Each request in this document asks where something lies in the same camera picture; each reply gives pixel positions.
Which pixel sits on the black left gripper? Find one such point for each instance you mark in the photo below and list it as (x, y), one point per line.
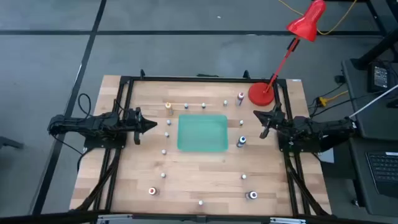
(136, 124)

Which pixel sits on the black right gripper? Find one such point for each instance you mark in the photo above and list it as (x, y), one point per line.
(275, 119)

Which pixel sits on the large yellow food coloring bottle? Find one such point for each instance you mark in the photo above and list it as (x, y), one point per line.
(168, 107)

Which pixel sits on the large pink food coloring bottle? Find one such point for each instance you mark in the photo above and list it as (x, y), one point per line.
(240, 97)

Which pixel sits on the large blue food coloring bottle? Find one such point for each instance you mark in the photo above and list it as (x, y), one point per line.
(241, 141)

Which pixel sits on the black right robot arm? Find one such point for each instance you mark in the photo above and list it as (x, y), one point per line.
(323, 127)

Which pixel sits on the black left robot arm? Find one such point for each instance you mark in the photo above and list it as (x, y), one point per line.
(81, 124)

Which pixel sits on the large red food coloring bottle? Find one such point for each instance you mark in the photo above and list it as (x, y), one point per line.
(152, 190)

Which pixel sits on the red desk lamp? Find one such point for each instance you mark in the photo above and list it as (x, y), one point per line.
(261, 94)

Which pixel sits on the translucent green plastic tray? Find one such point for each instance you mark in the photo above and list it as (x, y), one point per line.
(202, 133)

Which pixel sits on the yellow power plug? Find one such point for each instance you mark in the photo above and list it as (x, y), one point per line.
(323, 101)

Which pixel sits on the dark grey side desk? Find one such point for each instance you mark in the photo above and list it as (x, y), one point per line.
(357, 81)

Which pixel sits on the white rod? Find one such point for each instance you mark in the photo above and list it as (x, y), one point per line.
(373, 102)

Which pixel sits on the black power adapter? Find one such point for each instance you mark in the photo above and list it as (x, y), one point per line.
(381, 77)

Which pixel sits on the black desk leg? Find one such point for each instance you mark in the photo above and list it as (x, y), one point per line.
(373, 53)

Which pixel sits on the black laptop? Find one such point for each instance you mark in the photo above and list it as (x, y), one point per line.
(382, 168)

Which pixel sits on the black aluminium table frame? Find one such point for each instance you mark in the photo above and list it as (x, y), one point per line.
(202, 80)

